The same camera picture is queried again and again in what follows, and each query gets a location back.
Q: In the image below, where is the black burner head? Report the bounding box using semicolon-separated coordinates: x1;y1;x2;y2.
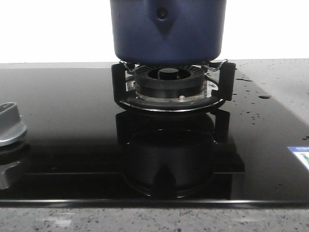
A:
134;66;205;98

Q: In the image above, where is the silver stove knob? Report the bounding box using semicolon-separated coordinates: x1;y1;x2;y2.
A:
0;102;27;147

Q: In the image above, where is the black glass gas stove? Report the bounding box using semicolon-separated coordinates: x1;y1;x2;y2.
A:
0;67;309;208

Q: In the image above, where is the dark blue cooking pot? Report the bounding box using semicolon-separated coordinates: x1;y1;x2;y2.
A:
110;0;226;65

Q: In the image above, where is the energy label sticker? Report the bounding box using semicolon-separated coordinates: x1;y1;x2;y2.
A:
287;146;309;170

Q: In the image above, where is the black pot support grate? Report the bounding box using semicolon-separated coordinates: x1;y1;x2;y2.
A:
111;60;236;113

